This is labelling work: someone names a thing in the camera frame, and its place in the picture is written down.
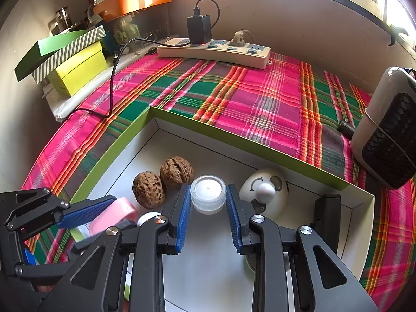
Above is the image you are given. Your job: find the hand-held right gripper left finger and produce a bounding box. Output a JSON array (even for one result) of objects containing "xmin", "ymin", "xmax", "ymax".
[{"xmin": 37, "ymin": 184, "xmax": 193, "ymax": 312}]

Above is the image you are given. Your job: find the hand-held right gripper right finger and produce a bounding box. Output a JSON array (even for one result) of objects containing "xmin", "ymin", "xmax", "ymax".
[{"xmin": 227, "ymin": 184, "xmax": 379, "ymax": 312}]

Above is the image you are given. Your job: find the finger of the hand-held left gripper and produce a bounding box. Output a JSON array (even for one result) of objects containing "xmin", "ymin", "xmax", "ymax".
[
  {"xmin": 16, "ymin": 237, "xmax": 98, "ymax": 290},
  {"xmin": 0, "ymin": 187, "xmax": 118, "ymax": 233}
]

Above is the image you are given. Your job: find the pink plastic gadget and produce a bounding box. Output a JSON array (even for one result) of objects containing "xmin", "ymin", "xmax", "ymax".
[{"xmin": 88, "ymin": 197, "xmax": 140, "ymax": 236}]

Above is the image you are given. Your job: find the small clear plastic jar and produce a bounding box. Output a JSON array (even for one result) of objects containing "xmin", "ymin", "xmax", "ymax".
[{"xmin": 190, "ymin": 175, "xmax": 227, "ymax": 215}]

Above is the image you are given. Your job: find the white round lidded jar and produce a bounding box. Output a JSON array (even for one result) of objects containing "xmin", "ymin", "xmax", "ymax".
[{"xmin": 136, "ymin": 212, "xmax": 162, "ymax": 228}]

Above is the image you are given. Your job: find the grey dome toy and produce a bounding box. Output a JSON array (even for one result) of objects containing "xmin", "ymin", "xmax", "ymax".
[{"xmin": 239, "ymin": 168, "xmax": 289, "ymax": 222}]

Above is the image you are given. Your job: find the brown walnut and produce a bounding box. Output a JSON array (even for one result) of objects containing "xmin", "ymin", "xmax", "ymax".
[
  {"xmin": 133, "ymin": 171, "xmax": 167, "ymax": 209},
  {"xmin": 159, "ymin": 156, "xmax": 196, "ymax": 187}
]

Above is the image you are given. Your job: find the green white cardboard box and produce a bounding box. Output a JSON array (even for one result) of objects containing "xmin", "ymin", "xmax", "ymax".
[{"xmin": 70, "ymin": 106, "xmax": 376, "ymax": 312}]

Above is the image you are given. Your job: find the white foam pad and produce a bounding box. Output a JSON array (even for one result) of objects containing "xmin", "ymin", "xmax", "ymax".
[{"xmin": 42, "ymin": 83, "xmax": 98, "ymax": 123}]

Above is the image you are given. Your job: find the dark green box lid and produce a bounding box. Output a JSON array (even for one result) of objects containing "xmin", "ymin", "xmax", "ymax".
[{"xmin": 15, "ymin": 29, "xmax": 95, "ymax": 82}]

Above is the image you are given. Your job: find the beige power strip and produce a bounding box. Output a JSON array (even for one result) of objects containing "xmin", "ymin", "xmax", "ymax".
[{"xmin": 157, "ymin": 38, "xmax": 271, "ymax": 69}]

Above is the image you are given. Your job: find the small space heater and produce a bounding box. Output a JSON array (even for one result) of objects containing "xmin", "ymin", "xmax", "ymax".
[{"xmin": 338, "ymin": 67, "xmax": 416, "ymax": 190}]

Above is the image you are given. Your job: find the green white striped box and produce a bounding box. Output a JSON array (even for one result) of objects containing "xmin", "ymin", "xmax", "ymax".
[{"xmin": 32, "ymin": 25, "xmax": 107, "ymax": 84}]

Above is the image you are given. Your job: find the white plug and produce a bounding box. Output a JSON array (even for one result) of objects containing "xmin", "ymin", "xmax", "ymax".
[{"xmin": 230, "ymin": 30, "xmax": 256, "ymax": 47}]

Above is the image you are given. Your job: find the black power adapter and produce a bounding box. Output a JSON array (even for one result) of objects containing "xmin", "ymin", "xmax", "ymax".
[{"xmin": 186, "ymin": 15, "xmax": 212, "ymax": 44}]

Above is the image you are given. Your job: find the glass jar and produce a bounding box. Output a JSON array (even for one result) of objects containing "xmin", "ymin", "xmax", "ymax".
[{"xmin": 54, "ymin": 6, "xmax": 72, "ymax": 35}]

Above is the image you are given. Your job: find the black window latch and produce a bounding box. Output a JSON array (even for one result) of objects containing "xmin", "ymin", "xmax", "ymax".
[{"xmin": 387, "ymin": 24, "xmax": 410, "ymax": 47}]

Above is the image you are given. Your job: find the black cable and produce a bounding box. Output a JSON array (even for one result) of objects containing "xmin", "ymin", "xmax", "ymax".
[{"xmin": 73, "ymin": 0, "xmax": 221, "ymax": 118}]

